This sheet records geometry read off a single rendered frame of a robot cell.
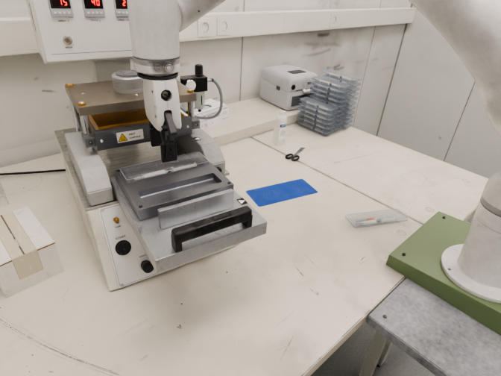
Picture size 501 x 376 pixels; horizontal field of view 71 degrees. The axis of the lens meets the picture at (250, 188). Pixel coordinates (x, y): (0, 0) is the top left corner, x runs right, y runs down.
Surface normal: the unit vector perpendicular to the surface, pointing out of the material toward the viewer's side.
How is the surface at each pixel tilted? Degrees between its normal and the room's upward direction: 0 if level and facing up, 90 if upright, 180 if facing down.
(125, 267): 65
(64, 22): 90
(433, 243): 5
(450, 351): 0
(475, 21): 81
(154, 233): 0
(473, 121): 90
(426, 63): 90
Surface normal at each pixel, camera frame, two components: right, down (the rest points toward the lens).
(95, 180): 0.39, -0.33
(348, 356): 0.06, -0.85
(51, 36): 0.54, 0.47
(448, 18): -0.87, 0.18
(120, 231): 0.51, 0.07
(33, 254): 0.71, 0.38
